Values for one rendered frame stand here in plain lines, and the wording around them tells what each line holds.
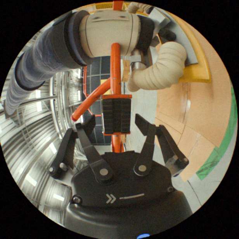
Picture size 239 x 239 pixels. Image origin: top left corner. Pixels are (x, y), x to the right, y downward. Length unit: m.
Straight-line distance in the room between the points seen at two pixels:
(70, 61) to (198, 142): 0.88
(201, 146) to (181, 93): 0.53
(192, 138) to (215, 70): 0.61
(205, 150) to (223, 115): 0.50
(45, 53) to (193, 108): 0.47
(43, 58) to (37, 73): 0.08
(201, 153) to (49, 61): 0.96
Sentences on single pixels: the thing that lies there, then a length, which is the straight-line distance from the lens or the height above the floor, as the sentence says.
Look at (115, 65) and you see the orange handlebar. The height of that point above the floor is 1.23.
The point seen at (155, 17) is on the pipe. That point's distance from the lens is 0.23.
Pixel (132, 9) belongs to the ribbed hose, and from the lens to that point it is 0.39.
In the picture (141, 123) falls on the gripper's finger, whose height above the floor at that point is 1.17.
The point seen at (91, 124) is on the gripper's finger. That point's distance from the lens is 0.16.
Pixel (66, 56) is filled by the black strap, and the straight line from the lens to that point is 0.19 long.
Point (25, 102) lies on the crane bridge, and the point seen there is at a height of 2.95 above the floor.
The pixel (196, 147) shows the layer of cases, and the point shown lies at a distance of 0.77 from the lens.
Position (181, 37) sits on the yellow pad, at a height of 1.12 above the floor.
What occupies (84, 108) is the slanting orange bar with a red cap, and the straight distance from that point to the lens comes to 0.17.
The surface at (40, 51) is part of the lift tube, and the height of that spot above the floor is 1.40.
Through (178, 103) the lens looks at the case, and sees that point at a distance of 0.36.
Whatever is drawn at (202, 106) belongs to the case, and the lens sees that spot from 0.30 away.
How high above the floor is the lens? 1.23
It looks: 4 degrees down
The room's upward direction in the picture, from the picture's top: 92 degrees counter-clockwise
